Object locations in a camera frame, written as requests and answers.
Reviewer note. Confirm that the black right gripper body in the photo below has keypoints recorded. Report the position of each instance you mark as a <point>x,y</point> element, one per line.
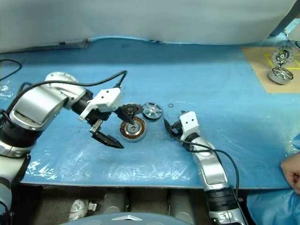
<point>177,130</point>

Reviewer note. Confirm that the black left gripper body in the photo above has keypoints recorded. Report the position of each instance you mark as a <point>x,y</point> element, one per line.
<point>99,117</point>

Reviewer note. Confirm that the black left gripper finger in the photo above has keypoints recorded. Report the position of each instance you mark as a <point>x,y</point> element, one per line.
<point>107,140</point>
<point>125,114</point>

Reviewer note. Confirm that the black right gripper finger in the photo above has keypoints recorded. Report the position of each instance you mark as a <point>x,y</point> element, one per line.
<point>168,126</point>

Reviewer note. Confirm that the finned round motor lid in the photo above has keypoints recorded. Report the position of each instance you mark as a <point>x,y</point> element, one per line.
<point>130,109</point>

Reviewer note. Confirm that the motor housing with copper windings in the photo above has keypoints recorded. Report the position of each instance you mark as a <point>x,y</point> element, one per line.
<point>133,130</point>

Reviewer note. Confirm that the silver spoked rotor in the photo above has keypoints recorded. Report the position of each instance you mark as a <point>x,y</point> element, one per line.
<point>152,110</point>

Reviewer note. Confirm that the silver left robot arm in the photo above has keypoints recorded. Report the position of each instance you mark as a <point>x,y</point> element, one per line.
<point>35,105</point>

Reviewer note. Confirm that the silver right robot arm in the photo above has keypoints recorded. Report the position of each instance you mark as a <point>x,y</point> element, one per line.
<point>211,168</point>

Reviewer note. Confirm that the silver spoked motor drum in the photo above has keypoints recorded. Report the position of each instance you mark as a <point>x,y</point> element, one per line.
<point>280,75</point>

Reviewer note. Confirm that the upright finned motor disc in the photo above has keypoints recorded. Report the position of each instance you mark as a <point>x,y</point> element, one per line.
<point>283,55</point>

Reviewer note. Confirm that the person's bare hand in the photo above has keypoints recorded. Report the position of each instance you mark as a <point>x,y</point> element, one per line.
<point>293,171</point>

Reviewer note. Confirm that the blue table mat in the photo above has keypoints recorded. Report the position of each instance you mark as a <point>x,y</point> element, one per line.
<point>187,77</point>

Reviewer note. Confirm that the grey rounded cylinder under table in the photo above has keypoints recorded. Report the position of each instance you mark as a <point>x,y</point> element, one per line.
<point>114,204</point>
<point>181,206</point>

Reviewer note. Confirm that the white robot foot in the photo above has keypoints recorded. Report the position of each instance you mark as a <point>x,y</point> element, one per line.
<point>78,208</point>

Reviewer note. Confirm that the grey power strip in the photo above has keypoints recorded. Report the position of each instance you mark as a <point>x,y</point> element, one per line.
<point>75,43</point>

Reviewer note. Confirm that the grey robot torso with emblem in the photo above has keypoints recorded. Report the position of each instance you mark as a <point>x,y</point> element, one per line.
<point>126,219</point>

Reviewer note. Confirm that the white backdrop sheet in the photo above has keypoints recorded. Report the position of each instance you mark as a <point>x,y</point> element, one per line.
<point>140,18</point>

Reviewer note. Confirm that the brown cardboard sheet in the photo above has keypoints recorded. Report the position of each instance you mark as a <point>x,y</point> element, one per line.
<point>260,68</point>

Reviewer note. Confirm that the blue protective gown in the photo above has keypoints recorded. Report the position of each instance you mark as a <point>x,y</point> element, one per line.
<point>269,207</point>

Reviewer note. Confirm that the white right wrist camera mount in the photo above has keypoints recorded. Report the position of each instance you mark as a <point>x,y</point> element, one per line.
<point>189,124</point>

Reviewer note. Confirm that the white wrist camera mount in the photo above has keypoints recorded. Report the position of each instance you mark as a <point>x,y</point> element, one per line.
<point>105,97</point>
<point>189,124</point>

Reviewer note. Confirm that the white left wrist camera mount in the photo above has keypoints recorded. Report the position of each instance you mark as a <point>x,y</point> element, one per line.
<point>105,97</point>

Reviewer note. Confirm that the dark grey slanted frame bar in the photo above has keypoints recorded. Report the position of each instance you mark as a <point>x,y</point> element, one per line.
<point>284,16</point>

